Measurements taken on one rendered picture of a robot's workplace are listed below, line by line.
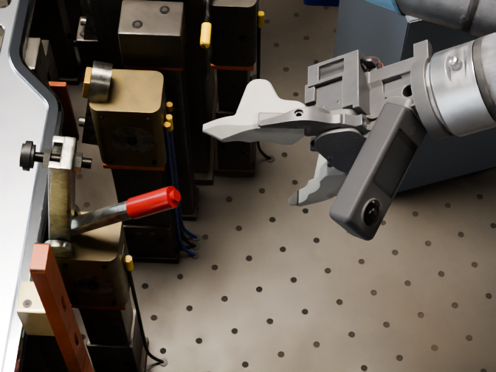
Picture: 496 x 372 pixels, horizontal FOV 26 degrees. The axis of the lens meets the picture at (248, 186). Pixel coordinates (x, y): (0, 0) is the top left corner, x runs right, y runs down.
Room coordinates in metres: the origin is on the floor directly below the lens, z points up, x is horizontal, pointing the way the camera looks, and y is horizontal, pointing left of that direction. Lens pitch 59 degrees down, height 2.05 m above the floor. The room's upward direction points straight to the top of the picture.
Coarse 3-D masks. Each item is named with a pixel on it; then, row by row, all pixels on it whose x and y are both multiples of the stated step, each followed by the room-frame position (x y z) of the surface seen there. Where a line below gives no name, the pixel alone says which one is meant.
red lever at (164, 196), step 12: (156, 192) 0.53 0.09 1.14; (168, 192) 0.53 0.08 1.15; (120, 204) 0.54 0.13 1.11; (132, 204) 0.53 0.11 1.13; (144, 204) 0.52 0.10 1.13; (156, 204) 0.52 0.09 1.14; (168, 204) 0.52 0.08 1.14; (84, 216) 0.54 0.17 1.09; (96, 216) 0.53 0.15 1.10; (108, 216) 0.53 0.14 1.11; (120, 216) 0.52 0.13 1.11; (132, 216) 0.52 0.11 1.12; (144, 216) 0.52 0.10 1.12; (72, 228) 0.53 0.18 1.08; (84, 228) 0.53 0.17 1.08; (96, 228) 0.52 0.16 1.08
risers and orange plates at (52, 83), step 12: (48, 48) 0.92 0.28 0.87; (48, 60) 0.91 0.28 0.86; (48, 72) 0.90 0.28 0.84; (60, 84) 0.89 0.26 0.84; (60, 96) 0.88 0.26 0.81; (72, 108) 0.89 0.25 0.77; (72, 120) 0.88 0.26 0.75; (72, 132) 0.88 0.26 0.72; (48, 216) 0.73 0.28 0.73; (48, 228) 0.72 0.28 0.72
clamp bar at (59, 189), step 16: (32, 144) 0.54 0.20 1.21; (64, 144) 0.54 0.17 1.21; (32, 160) 0.53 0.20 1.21; (48, 160) 0.53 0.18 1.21; (64, 160) 0.52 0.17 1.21; (80, 160) 0.53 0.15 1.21; (48, 176) 0.52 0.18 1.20; (64, 176) 0.52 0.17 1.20; (48, 192) 0.52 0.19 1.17; (64, 192) 0.52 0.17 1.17; (64, 208) 0.52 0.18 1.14; (64, 224) 0.52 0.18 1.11; (64, 240) 0.52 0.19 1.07
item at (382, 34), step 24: (360, 0) 0.91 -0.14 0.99; (360, 24) 0.90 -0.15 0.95; (384, 24) 0.84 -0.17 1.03; (408, 24) 0.78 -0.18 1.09; (432, 24) 0.79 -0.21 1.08; (336, 48) 0.96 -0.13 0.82; (360, 48) 0.89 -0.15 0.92; (384, 48) 0.83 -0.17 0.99; (408, 48) 0.78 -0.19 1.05; (432, 144) 0.80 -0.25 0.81; (456, 144) 0.81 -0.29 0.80; (480, 144) 0.82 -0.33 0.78; (432, 168) 0.81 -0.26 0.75; (456, 168) 0.82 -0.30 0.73; (480, 168) 0.83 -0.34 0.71
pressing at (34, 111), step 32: (32, 0) 0.90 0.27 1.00; (0, 64) 0.80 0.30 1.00; (0, 96) 0.75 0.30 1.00; (32, 96) 0.75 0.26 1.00; (0, 128) 0.70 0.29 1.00; (32, 128) 0.70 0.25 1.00; (0, 160) 0.66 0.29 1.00; (0, 192) 0.62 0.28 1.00; (32, 192) 0.62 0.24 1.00; (0, 224) 0.57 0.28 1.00; (32, 224) 0.57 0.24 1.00; (0, 256) 0.54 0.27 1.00; (0, 288) 0.50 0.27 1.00; (0, 320) 0.46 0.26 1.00; (0, 352) 0.42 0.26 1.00
